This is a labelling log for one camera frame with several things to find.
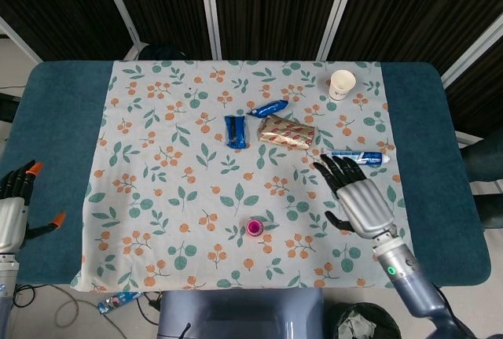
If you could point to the gold red snack package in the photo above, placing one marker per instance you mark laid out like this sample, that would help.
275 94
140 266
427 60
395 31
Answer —
287 134

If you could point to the blue-grey robot torso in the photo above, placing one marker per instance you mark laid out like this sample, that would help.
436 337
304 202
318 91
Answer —
243 315

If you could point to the dark teal chair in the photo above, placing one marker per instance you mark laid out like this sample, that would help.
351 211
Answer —
483 146
491 209

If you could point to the flat blue black-striped packet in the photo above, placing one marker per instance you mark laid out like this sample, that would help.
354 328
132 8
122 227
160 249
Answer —
236 132

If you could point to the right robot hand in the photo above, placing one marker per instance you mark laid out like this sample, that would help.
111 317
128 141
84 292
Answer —
365 207

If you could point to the black chair back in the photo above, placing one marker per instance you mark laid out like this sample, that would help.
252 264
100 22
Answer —
163 52

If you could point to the floral patterned tablecloth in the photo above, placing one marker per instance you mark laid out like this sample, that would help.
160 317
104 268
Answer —
157 197

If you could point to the white paper cup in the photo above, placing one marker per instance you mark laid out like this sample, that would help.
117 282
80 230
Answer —
342 83

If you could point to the large orange plastic cup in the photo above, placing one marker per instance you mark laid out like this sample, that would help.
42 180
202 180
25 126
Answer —
255 237

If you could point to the colourful packet on floor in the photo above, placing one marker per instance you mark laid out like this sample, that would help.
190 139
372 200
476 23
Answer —
118 301

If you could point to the teal velvet table cover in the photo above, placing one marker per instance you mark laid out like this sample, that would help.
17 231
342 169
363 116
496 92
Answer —
51 138

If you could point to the twisted blue snack wrapper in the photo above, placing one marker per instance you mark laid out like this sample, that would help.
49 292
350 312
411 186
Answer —
269 108

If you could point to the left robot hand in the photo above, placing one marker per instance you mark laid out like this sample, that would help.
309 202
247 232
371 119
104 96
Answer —
9 217

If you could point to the black trash bin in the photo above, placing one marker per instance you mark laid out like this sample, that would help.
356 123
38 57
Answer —
365 323

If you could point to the black equipment box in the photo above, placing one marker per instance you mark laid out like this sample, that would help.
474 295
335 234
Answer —
8 107

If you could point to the dark partition screen white frames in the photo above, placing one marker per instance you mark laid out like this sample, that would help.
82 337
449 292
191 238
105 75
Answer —
275 1

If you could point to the blue white toothpaste tube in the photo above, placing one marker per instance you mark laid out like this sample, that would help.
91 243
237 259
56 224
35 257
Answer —
369 158

